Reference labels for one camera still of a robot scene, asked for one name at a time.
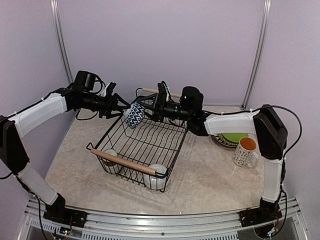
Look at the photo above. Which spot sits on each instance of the white calligraphy cup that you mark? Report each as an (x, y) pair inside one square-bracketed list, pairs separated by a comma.
[(245, 153)]

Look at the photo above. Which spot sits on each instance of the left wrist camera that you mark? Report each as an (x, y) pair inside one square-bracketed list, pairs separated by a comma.
[(108, 89)]

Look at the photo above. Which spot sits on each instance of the black wire dish rack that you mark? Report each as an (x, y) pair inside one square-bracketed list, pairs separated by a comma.
[(128, 153)]

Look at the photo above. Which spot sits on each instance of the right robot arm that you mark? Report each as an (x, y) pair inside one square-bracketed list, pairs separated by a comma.
[(263, 123)]

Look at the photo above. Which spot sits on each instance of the woven bamboo tray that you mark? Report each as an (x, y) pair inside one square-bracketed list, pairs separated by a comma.
[(224, 141)]

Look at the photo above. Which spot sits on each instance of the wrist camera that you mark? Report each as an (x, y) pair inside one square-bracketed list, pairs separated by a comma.
[(164, 90), (108, 89)]

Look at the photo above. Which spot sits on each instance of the white ceramic bowl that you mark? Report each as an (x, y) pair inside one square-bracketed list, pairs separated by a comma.
[(159, 181)]

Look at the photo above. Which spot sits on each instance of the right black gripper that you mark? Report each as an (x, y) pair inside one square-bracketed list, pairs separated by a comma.
[(157, 106)]

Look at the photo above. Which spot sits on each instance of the aluminium front rail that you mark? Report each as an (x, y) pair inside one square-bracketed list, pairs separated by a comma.
[(102, 225)]

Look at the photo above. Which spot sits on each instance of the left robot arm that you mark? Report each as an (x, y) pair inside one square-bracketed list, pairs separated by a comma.
[(77, 96)]

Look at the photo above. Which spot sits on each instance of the left aluminium corner post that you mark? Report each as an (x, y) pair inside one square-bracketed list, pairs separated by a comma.
[(54, 5)]

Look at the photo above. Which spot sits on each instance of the aluminium corner post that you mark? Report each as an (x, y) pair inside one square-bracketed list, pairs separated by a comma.
[(54, 5), (258, 53)]

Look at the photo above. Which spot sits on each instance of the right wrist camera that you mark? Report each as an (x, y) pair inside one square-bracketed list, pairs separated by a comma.
[(164, 90)]

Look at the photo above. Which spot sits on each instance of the green plate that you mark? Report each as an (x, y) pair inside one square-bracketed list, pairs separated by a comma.
[(234, 137)]

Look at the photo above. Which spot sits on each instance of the blue white patterned bowl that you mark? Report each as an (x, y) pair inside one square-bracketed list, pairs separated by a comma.
[(134, 115)]

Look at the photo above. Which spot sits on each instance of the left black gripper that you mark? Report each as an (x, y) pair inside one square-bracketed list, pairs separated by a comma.
[(111, 103)]

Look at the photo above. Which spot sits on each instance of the white blue-striped plate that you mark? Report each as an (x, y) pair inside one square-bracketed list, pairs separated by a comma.
[(225, 142)]

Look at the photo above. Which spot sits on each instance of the right aluminium corner post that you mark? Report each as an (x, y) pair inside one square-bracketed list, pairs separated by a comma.
[(258, 53)]

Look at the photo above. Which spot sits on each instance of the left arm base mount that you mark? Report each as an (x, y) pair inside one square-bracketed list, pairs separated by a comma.
[(59, 213)]

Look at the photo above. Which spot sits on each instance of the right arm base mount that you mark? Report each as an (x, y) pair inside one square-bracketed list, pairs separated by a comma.
[(267, 211)]

